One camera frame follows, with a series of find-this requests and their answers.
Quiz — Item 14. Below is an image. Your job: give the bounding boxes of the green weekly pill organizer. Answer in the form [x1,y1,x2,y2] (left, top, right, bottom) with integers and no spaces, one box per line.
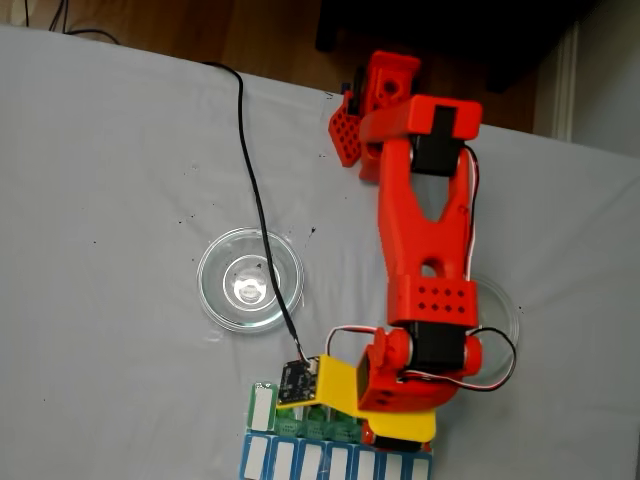
[248,382,366,445]

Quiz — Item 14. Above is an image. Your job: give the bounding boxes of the blue weekly pill organizer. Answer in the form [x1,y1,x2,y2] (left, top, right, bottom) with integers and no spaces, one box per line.
[240,432,434,480]

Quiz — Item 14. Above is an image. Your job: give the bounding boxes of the clear glass bowl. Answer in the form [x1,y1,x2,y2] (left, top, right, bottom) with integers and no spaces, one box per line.
[469,277,521,386]
[197,228,306,335]

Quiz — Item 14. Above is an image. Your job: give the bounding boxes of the white plastic table cover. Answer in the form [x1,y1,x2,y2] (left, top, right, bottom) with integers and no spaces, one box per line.
[0,23,640,480]

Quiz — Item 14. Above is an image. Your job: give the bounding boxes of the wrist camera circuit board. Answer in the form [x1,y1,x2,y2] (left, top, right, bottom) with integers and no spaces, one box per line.
[277,357,321,407]

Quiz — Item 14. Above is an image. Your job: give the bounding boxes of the black camera cable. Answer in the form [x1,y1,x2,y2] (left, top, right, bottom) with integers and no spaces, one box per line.
[201,60,310,364]

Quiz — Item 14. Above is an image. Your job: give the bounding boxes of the white wall trim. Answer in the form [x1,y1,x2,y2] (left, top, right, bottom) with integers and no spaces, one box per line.
[552,19,584,141]

